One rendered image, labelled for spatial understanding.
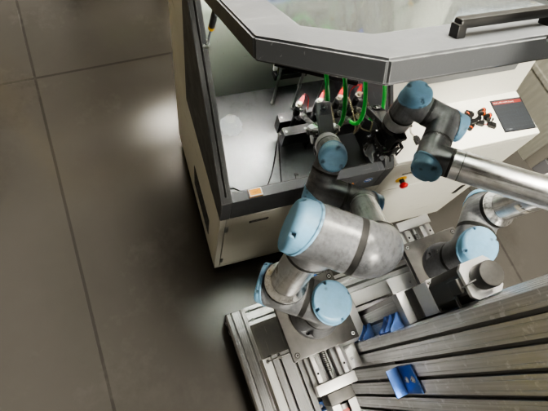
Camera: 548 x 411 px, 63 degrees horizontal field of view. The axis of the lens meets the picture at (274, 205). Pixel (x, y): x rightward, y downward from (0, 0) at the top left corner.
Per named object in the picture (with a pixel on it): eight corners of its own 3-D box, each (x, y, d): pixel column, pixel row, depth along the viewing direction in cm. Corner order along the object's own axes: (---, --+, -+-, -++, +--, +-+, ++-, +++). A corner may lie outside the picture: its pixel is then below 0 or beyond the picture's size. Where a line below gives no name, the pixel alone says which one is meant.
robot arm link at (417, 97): (432, 108, 110) (401, 93, 110) (413, 132, 120) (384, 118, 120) (441, 86, 113) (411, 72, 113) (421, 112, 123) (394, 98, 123)
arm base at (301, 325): (344, 329, 139) (355, 324, 130) (301, 346, 134) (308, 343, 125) (325, 284, 143) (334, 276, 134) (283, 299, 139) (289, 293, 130)
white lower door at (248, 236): (218, 267, 235) (226, 221, 173) (218, 262, 236) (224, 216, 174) (330, 238, 251) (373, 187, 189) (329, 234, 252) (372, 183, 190)
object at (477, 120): (450, 138, 181) (457, 130, 176) (439, 117, 185) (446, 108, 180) (496, 128, 187) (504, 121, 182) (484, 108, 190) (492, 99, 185)
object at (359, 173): (229, 218, 173) (232, 203, 159) (227, 209, 175) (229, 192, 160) (371, 186, 189) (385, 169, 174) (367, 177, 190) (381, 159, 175)
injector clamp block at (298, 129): (278, 155, 183) (285, 135, 169) (271, 134, 186) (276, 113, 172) (352, 140, 191) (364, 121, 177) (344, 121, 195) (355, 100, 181)
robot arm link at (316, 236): (297, 322, 127) (362, 266, 78) (247, 305, 126) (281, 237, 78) (307, 283, 132) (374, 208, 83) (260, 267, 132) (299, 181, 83)
